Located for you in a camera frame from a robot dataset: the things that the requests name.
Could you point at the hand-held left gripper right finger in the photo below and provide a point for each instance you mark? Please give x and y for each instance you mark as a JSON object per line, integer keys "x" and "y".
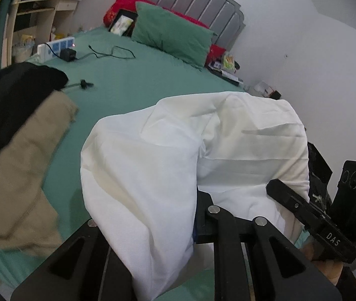
{"x": 204, "y": 225}

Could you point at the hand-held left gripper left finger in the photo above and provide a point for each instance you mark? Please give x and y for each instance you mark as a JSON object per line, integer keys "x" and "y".
{"x": 93, "y": 241}

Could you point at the white garment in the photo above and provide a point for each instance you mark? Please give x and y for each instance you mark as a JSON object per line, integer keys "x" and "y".
{"x": 149, "y": 169}

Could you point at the person's right hand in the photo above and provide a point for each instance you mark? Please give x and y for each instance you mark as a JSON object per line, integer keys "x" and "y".
{"x": 325, "y": 268}

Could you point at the black bag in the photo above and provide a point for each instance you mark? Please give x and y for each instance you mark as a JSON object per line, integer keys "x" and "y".
{"x": 319, "y": 166}

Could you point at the beige garment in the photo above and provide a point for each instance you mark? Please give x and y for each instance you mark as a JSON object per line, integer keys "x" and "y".
{"x": 24, "y": 169}

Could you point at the small black red box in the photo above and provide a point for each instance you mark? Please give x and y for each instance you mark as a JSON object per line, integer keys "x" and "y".
{"x": 275, "y": 94}

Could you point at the small white box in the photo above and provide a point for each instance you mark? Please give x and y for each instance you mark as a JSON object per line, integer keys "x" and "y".
{"x": 261, "y": 87}

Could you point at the stack of dark books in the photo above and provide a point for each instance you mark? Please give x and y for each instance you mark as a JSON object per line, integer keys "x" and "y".
{"x": 228, "y": 76}

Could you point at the black garment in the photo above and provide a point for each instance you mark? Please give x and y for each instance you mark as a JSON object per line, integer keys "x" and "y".
{"x": 12, "y": 100}

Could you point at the green yellow snack packet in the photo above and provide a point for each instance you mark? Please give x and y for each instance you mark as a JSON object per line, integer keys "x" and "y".
{"x": 229, "y": 61}

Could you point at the plain red pillow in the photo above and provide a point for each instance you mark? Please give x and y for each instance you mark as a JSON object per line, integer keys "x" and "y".
{"x": 216, "y": 53}

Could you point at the black power adapter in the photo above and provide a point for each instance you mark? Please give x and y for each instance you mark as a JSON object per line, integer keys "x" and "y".
{"x": 67, "y": 55}

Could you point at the green pillow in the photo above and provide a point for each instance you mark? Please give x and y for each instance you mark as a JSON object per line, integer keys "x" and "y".
{"x": 171, "y": 34}

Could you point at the white blue power strip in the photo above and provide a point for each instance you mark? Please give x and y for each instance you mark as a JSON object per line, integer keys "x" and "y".
{"x": 54, "y": 46}

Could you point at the black tablet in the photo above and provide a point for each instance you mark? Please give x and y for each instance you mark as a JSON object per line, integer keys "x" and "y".
{"x": 131, "y": 31}

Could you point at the yellow white packet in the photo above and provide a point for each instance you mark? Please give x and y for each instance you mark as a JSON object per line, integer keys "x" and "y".
{"x": 122, "y": 25}

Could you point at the red pillow with gold print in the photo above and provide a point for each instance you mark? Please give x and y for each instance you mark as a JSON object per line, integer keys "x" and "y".
{"x": 124, "y": 3}

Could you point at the wooden desk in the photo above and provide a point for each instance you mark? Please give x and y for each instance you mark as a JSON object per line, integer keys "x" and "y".
{"x": 62, "y": 6}

